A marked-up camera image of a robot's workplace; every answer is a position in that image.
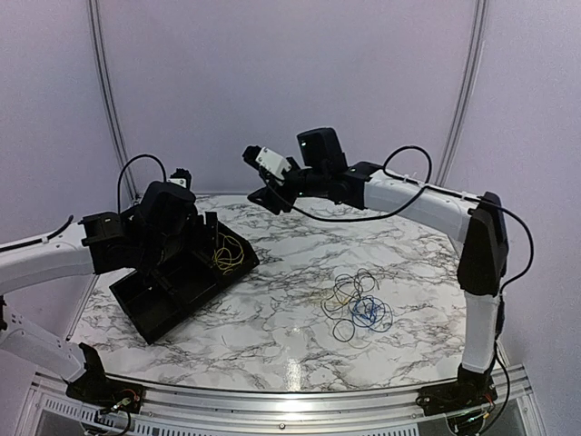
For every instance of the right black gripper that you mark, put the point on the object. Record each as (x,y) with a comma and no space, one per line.
(279,190)

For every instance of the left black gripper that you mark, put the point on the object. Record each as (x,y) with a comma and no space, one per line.
(200,233)

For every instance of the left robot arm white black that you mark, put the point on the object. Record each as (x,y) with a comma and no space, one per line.
(143,237)

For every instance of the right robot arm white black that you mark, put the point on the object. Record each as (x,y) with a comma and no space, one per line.
(476,223)

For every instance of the black compartment tray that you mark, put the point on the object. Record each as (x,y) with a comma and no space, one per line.
(179,288)

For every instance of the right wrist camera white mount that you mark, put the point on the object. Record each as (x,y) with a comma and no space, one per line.
(262,158)

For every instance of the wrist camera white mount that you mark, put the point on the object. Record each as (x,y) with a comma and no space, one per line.
(181,177)
(262,158)

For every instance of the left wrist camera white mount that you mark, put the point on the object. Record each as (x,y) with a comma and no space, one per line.
(181,177)

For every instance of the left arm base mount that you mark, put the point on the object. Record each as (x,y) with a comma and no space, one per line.
(110,395)

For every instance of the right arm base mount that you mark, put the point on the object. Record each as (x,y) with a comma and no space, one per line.
(469,390)

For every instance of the aluminium front frame rail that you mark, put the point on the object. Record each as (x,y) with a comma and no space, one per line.
(184,410)

